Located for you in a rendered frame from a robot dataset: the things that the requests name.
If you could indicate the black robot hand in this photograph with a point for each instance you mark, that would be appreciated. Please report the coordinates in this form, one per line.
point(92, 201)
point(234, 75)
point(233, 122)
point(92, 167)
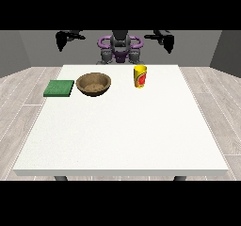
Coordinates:
point(167, 41)
point(62, 40)

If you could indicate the green square pad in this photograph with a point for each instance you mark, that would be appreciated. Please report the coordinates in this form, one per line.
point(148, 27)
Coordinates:
point(58, 88)

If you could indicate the grey robot trunk purple rings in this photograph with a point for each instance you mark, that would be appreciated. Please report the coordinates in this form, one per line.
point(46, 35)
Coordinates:
point(120, 49)

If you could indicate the dark table leg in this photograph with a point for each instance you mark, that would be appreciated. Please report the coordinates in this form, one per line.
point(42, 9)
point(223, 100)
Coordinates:
point(179, 178)
point(61, 178)

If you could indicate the brown wooden bowl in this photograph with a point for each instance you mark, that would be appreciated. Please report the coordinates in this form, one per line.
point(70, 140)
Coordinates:
point(93, 84)

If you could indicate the yellow cup with melon print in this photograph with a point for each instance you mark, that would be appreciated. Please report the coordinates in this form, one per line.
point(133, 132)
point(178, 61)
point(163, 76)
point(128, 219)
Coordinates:
point(140, 76)

